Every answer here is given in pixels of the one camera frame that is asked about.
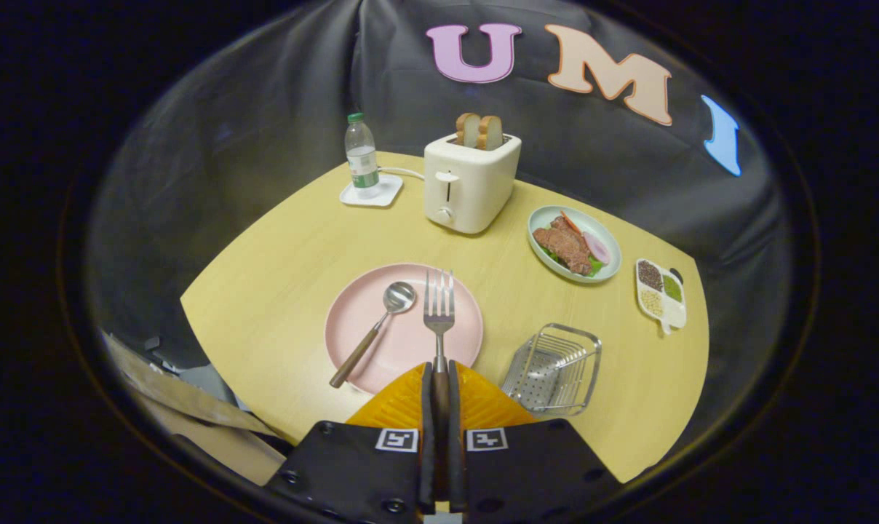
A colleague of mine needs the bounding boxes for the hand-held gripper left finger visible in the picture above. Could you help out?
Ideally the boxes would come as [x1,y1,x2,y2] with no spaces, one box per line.
[265,362,436,524]

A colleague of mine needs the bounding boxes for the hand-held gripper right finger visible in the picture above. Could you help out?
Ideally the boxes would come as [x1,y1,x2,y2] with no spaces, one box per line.
[447,360,622,524]

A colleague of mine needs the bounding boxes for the wooden-handled metal fork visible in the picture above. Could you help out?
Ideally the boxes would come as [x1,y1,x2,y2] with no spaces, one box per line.
[423,269,456,504]

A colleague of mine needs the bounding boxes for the wooden-handled metal spoon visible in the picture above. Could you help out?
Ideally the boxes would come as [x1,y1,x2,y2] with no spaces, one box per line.
[329,282,418,389]

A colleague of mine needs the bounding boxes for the clear basket with metal rack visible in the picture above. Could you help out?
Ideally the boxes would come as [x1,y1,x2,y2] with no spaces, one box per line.
[500,323,602,418]

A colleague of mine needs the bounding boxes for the pink plate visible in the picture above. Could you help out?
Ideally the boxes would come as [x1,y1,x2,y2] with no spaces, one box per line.
[325,263,485,395]

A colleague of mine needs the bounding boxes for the brown meat slices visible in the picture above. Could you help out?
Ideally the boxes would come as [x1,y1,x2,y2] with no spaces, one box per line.
[533,216,593,276]

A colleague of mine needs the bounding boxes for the brown cardboard box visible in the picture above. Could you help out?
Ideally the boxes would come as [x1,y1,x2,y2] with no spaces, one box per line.
[101,331,287,485]

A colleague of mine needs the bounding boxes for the white square coaster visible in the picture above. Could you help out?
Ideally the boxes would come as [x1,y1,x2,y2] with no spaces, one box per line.
[339,173,404,208]

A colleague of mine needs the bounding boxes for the white toaster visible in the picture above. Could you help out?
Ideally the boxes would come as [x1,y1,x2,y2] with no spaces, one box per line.
[423,132,522,235]

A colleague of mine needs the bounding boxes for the pale green food plate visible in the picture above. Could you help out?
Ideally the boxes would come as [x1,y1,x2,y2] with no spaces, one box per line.
[527,205,623,284]

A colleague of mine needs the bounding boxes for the white divided seasoning dish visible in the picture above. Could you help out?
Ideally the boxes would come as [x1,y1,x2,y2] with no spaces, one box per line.
[635,258,688,336]

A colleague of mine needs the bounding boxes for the clear plastic water bottle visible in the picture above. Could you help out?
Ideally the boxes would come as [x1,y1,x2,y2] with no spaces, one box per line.
[345,112,382,199]

